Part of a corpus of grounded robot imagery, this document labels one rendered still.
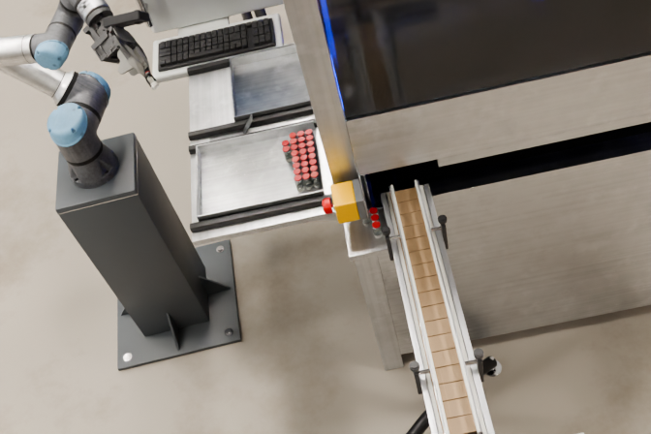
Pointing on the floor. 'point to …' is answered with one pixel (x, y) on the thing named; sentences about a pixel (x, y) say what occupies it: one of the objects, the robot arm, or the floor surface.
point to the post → (330, 118)
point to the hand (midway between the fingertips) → (145, 70)
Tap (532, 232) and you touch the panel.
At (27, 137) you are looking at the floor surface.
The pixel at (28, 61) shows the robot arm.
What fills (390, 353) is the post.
